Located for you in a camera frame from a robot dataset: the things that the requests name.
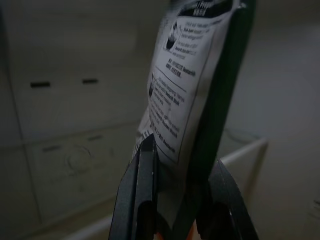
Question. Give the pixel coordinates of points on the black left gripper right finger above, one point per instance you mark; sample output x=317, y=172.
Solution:
x=230, y=215

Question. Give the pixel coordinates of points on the green white chicken stock packet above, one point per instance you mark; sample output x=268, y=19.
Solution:
x=180, y=87

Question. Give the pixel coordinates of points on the grey mini fridge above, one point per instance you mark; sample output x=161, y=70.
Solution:
x=62, y=62

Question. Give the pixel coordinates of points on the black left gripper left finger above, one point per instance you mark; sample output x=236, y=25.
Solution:
x=132, y=200

